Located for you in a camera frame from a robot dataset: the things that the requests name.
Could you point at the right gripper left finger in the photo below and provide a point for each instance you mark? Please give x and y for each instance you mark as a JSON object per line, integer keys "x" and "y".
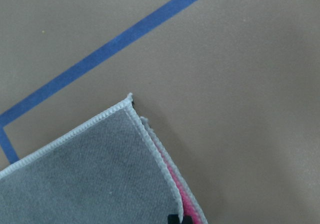
{"x": 173, "y": 219}

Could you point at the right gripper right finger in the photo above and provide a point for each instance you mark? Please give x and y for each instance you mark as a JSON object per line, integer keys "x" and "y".
{"x": 187, "y": 219}

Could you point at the pink and grey towel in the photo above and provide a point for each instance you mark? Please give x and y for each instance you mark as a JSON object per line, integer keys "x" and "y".
{"x": 112, "y": 169}

